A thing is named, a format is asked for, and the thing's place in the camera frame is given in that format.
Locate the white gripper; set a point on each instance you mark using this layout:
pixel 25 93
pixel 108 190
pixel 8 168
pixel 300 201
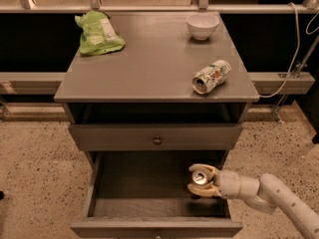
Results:
pixel 229 183

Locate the orange soda can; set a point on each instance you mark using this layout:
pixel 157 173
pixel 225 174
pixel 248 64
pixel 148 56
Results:
pixel 200 178

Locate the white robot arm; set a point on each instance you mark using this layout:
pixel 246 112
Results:
pixel 264 194

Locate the open grey lower drawer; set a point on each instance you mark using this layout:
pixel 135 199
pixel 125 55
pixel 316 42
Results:
pixel 143 194

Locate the grey wooden drawer cabinet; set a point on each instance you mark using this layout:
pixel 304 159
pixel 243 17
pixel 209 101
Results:
pixel 149 81

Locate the white green crushed can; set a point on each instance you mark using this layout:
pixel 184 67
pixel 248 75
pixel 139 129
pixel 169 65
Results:
pixel 211 76

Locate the grey top drawer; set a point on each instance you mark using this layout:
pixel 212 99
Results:
pixel 119 137

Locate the white ceramic bowl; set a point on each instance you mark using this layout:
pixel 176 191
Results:
pixel 202 25

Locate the green chip bag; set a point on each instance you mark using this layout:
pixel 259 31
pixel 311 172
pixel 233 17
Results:
pixel 98 36

